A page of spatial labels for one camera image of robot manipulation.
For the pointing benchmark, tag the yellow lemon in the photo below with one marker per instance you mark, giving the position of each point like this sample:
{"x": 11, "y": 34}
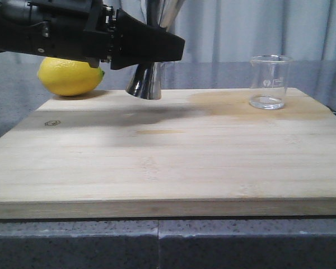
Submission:
{"x": 65, "y": 77}

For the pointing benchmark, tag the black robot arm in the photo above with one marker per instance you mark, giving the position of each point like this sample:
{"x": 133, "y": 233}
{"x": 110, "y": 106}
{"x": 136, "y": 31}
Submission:
{"x": 14, "y": 28}

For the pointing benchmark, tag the steel jigger measuring cup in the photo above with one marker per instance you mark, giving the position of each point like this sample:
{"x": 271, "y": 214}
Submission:
{"x": 146, "y": 81}

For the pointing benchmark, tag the clear glass shaker cup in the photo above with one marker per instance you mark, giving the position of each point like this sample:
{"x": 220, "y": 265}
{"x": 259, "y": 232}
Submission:
{"x": 269, "y": 77}

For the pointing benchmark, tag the wooden cutting board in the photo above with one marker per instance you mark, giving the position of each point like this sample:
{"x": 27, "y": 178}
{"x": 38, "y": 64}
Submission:
{"x": 192, "y": 153}

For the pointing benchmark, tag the grey curtain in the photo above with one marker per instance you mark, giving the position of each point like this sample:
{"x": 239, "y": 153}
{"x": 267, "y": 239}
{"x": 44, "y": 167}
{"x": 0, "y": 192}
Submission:
{"x": 234, "y": 31}

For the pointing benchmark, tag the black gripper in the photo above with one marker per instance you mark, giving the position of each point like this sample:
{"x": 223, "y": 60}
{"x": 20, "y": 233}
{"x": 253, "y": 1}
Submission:
{"x": 86, "y": 31}

